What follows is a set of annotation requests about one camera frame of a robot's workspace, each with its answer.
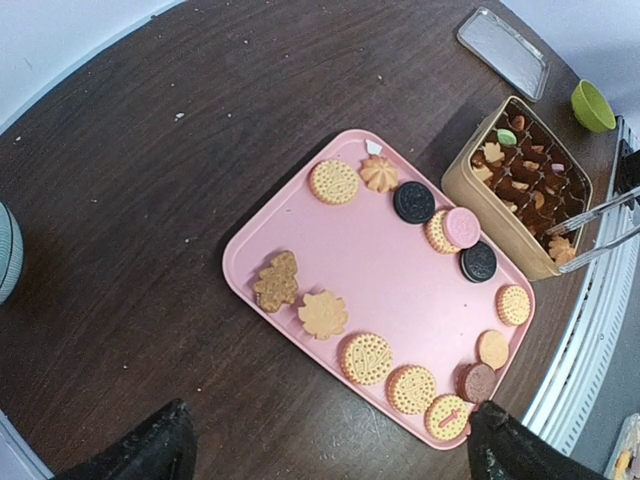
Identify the plain tan round cookie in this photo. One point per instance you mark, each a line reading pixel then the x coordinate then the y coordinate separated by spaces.
pixel 492 349

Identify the round embossed cookie bottom right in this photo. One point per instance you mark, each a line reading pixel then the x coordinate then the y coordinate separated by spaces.
pixel 513 305

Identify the black sandwich cookie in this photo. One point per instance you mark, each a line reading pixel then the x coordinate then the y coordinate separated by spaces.
pixel 414 203

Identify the black cookie lower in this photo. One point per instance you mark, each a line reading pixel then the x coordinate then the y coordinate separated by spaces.
pixel 478 263

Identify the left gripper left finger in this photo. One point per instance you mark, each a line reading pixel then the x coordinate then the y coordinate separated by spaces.
pixel 163 446

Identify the green round cookie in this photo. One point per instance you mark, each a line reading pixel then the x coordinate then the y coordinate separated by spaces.
pixel 506 137

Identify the pink plastic tray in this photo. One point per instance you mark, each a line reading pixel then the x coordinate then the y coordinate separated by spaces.
pixel 393 283

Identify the embossed cookie left lower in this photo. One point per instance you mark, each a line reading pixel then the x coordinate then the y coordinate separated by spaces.
pixel 411 389

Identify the swirl butter cookie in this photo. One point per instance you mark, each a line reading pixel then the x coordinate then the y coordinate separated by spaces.
pixel 379 174

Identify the pale blue ceramic bowl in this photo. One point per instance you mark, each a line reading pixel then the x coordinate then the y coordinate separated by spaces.
pixel 12 253

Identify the embossed cookie left upper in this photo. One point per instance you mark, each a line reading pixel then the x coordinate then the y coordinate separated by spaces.
pixel 366 359

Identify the embossed cookie tray right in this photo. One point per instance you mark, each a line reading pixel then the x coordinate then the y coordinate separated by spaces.
pixel 436 237

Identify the green bowl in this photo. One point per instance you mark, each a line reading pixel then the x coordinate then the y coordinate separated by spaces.
pixel 591 108

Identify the dark red round cookie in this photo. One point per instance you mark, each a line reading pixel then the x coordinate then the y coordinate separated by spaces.
pixel 476 382

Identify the gold cookie tin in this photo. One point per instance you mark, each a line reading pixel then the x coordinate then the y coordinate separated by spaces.
pixel 518 193

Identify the brown leaf cookie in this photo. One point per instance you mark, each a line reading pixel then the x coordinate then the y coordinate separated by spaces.
pixel 277 285

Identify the round cookie red mark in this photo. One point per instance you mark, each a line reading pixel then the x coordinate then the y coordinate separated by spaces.
pixel 447 417

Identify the aluminium front rail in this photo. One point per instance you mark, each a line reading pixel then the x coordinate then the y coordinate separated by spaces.
pixel 562 405

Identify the silver tin lid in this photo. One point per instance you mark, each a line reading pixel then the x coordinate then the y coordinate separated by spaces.
pixel 506 51

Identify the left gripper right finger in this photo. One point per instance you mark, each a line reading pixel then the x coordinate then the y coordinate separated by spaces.
pixel 500 447

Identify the round cookie tray top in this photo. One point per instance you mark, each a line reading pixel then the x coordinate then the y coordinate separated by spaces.
pixel 334 182

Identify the tan maple leaf cookie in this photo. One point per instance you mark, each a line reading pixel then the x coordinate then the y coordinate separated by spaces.
pixel 323 315

